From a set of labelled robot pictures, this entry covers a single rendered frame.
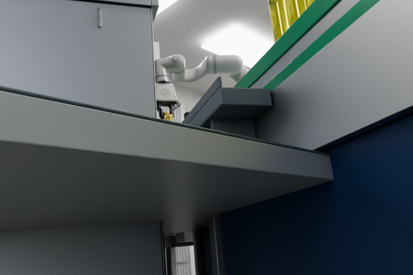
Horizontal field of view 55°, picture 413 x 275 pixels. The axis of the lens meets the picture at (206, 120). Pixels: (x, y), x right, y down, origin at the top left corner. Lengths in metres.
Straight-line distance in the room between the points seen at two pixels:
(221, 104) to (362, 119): 0.23
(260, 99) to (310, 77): 0.11
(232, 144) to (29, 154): 0.19
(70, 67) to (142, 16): 0.26
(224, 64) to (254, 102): 1.18
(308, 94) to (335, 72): 0.06
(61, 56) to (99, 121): 0.85
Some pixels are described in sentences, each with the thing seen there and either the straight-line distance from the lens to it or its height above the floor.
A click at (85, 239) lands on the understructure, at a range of 1.02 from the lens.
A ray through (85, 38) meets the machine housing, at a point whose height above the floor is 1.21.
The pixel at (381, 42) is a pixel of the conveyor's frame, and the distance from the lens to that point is 0.46.
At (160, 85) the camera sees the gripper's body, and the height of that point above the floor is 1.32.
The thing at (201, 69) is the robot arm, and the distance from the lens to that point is 1.86.
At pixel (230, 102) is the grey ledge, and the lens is 0.62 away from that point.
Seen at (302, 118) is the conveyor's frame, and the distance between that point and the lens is 0.57.
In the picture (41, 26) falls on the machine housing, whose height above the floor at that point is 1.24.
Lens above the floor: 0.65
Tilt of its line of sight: 17 degrees up
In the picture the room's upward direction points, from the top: 5 degrees counter-clockwise
